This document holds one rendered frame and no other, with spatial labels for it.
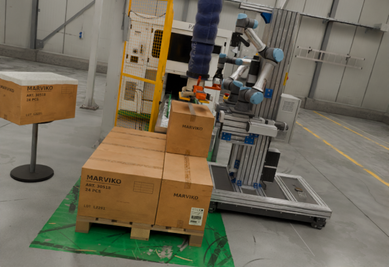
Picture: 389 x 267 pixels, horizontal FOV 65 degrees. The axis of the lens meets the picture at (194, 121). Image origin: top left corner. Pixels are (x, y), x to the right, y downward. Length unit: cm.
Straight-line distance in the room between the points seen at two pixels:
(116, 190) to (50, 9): 1130
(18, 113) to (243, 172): 222
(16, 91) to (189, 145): 158
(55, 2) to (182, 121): 1085
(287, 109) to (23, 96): 244
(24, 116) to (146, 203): 135
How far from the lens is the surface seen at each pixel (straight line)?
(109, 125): 434
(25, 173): 356
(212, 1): 299
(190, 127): 286
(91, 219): 261
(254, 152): 328
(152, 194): 244
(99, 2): 643
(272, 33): 314
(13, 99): 311
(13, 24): 1387
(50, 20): 1329
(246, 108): 294
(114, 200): 249
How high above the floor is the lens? 153
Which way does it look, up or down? 13 degrees down
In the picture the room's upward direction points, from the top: 10 degrees clockwise
